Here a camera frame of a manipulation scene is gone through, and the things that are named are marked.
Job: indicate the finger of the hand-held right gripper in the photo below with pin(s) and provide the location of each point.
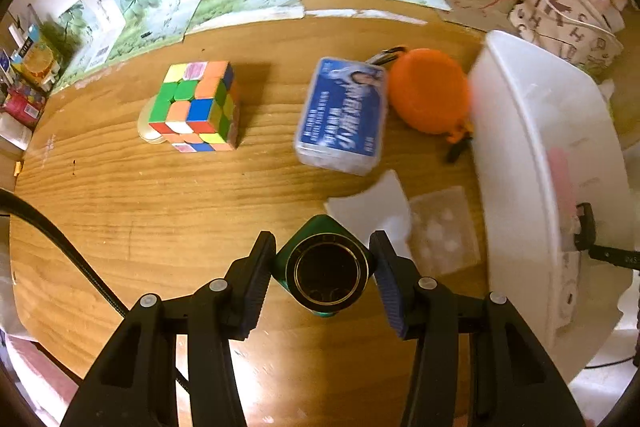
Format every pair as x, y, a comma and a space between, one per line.
587, 227

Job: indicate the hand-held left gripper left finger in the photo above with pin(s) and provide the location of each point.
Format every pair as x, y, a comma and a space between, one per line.
257, 287

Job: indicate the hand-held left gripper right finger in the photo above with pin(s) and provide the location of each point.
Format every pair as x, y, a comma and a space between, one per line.
390, 287

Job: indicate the pink hair roller clip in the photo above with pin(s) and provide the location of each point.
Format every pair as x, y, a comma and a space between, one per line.
562, 187

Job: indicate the green jar with gold lid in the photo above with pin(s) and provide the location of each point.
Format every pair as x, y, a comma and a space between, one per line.
325, 277

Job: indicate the white plastic basket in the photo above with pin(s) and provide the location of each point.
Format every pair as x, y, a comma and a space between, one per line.
520, 157

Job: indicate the clear box with blue label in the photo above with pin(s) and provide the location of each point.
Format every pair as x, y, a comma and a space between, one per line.
340, 117

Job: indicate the colourful puzzle cube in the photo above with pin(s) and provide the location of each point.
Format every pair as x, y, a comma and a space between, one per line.
192, 112

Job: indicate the gold oval tin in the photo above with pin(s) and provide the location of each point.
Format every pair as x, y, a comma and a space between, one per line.
145, 127

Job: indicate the clear plastic sachet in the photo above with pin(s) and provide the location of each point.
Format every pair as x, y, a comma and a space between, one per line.
445, 227

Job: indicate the printed canvas bag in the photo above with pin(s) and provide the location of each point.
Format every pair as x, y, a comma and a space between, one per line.
565, 32

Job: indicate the orange pouch with carabiner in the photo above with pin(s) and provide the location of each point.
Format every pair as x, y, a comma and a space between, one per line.
425, 92

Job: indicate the pink blanket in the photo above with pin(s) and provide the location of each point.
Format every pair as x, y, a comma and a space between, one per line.
30, 382

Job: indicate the red snack packet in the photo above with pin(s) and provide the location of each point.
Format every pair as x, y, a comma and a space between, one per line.
22, 104

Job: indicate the orange juice carton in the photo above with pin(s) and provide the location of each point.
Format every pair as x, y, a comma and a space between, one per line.
35, 57

